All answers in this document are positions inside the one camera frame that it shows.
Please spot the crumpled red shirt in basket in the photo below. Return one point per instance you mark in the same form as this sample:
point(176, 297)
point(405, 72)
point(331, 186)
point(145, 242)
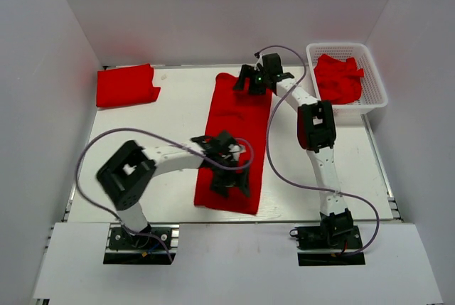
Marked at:
point(338, 81)

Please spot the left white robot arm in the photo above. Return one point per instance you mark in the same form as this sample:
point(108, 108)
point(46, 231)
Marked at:
point(125, 176)

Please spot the red t shirt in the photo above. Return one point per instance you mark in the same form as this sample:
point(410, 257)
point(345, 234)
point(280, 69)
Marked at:
point(235, 135)
point(127, 86)

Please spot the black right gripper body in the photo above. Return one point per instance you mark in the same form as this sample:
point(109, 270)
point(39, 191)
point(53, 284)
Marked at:
point(260, 86)

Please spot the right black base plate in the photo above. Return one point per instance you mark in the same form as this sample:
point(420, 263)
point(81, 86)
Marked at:
point(315, 251)

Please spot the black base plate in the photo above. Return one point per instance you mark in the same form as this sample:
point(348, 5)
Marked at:
point(315, 251)
point(123, 248)

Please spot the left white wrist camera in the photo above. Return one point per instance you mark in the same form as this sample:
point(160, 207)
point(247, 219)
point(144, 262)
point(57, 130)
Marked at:
point(237, 149)

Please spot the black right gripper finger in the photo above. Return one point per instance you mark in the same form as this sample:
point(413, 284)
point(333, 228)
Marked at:
point(247, 72)
point(240, 84)

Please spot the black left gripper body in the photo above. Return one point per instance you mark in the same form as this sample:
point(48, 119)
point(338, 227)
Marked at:
point(222, 176)

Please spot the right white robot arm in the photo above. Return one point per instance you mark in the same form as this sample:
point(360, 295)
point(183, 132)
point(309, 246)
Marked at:
point(316, 134)

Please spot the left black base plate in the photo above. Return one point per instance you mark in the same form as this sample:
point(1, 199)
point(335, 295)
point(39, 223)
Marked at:
point(123, 248)

